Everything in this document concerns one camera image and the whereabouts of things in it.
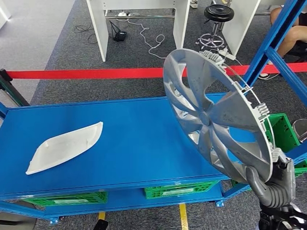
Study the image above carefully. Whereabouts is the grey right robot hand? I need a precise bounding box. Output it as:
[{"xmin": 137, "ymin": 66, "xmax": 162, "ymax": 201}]
[{"xmin": 245, "ymin": 151, "xmax": 296, "ymax": 201}]

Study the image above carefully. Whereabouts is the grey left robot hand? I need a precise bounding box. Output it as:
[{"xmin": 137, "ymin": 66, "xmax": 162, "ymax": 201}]
[{"xmin": 94, "ymin": 219, "xmax": 109, "ymax": 230}]

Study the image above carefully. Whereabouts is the grey plastic wheel hubcap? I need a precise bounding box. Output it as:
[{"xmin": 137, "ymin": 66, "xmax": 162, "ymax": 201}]
[{"xmin": 163, "ymin": 48, "xmax": 276, "ymax": 185}]

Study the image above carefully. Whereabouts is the blue metal shelf rack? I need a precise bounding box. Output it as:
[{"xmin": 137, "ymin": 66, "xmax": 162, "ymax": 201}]
[{"xmin": 0, "ymin": 0, "xmax": 307, "ymax": 224}]

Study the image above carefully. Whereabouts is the white curved plastic car part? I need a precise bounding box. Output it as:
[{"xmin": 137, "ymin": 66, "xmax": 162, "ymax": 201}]
[{"xmin": 26, "ymin": 121, "xmax": 104, "ymax": 176}]

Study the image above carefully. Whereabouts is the green plastic crate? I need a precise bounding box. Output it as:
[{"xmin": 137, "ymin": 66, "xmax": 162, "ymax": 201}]
[
  {"xmin": 144, "ymin": 181, "xmax": 219, "ymax": 201},
  {"xmin": 21, "ymin": 191, "xmax": 108, "ymax": 207},
  {"xmin": 231, "ymin": 113, "xmax": 307, "ymax": 188}
]

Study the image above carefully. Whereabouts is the chrome stanchion base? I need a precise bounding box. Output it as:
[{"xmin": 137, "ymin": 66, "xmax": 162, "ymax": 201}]
[{"xmin": 293, "ymin": 119, "xmax": 307, "ymax": 143}]

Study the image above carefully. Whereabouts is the person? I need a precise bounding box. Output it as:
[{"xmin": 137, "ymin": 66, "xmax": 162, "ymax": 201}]
[{"xmin": 258, "ymin": 6, "xmax": 307, "ymax": 80}]

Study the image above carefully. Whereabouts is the red barrier belt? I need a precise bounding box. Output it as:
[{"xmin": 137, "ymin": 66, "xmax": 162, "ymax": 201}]
[{"xmin": 7, "ymin": 62, "xmax": 307, "ymax": 80}]

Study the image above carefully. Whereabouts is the white desk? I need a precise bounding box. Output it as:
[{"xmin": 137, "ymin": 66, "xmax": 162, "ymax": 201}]
[
  {"xmin": 222, "ymin": 0, "xmax": 262, "ymax": 57},
  {"xmin": 85, "ymin": 0, "xmax": 191, "ymax": 62}
]

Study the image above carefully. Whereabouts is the black round stool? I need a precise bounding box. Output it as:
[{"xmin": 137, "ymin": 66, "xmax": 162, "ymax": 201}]
[{"xmin": 195, "ymin": 3, "xmax": 235, "ymax": 50}]

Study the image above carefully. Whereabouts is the black router device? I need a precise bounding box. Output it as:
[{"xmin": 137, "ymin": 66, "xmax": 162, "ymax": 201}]
[{"xmin": 110, "ymin": 20, "xmax": 128, "ymax": 42}]

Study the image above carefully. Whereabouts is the black belt stanchion post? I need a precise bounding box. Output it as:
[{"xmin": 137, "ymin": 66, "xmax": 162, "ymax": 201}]
[{"xmin": 0, "ymin": 68, "xmax": 30, "ymax": 107}]

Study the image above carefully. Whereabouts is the black floor cable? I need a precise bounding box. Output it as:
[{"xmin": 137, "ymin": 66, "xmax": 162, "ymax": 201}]
[{"xmin": 74, "ymin": 23, "xmax": 98, "ymax": 45}]

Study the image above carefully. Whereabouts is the white floor cable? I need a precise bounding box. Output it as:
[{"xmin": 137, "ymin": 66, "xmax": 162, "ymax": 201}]
[{"xmin": 127, "ymin": 19, "xmax": 169, "ymax": 60}]

